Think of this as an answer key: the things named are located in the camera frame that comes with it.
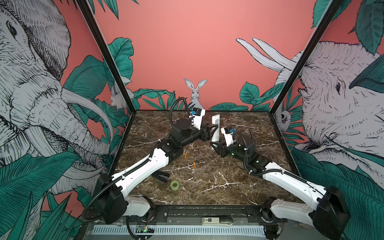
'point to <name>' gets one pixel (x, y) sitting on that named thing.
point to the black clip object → (163, 176)
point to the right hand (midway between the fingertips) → (212, 140)
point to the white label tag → (211, 221)
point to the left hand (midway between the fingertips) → (214, 123)
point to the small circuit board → (145, 228)
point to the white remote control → (215, 120)
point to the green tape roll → (174, 185)
